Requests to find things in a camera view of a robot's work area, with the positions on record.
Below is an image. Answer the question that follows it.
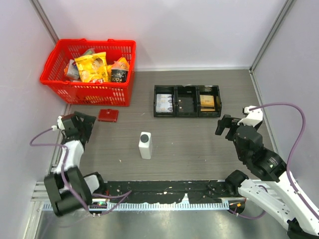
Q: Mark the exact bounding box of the red leather card holder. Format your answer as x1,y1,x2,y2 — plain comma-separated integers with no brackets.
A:
97,109,119,122

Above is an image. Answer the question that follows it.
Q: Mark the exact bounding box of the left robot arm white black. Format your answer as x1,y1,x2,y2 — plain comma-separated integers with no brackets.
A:
44,111,107,217

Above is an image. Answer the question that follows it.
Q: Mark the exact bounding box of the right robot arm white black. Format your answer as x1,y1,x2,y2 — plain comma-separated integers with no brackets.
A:
215,115,319,239

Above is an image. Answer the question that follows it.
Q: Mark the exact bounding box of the gold VIP cards stack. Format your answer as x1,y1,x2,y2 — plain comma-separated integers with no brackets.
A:
200,95,216,112

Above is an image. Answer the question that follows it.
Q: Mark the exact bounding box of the black VIP cards stack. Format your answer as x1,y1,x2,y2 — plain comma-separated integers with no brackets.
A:
178,97,194,113

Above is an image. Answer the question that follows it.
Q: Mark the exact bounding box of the black three-compartment card tray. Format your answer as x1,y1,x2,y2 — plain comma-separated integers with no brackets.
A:
153,85,222,118

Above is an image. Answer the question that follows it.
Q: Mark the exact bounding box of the silver VIP cards stack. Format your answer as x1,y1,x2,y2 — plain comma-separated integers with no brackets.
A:
156,94,173,113

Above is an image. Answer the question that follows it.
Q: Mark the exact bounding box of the red plastic shopping basket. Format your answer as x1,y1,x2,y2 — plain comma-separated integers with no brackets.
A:
39,38,136,107

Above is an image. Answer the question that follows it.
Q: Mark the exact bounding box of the blue and white small box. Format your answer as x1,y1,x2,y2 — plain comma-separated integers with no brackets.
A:
64,59,80,80

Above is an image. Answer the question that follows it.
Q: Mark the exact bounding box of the yellow snack bag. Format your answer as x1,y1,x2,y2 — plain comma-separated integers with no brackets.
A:
74,52,109,83

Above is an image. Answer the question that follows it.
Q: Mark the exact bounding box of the black instant noodle cup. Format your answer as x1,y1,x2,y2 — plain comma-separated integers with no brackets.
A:
111,69,128,83

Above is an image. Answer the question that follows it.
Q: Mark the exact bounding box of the white plastic bottle black cap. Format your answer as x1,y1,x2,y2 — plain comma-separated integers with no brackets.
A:
139,132,153,160

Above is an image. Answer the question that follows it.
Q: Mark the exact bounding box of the orange snack bag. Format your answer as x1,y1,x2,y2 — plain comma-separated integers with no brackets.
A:
112,57,130,71

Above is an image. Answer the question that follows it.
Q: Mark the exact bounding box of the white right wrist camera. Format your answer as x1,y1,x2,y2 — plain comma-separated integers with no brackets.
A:
237,106,263,127

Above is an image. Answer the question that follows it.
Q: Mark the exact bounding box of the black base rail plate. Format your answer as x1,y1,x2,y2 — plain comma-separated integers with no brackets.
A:
93,180,240,204

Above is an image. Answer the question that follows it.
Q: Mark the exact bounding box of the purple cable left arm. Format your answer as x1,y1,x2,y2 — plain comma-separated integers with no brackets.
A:
29,126,132,220

